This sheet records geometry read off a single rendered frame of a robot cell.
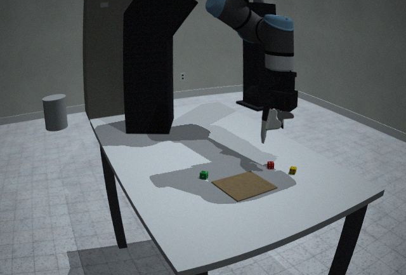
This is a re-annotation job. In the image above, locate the dark red die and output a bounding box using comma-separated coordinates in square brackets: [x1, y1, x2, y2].
[267, 161, 274, 170]

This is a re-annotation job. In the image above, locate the yellow die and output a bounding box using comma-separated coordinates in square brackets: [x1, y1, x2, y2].
[289, 166, 297, 175]

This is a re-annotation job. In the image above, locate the tan mat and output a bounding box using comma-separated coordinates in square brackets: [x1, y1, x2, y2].
[211, 171, 278, 202]

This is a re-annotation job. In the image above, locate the green die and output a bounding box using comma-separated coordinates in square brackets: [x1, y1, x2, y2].
[200, 171, 208, 180]

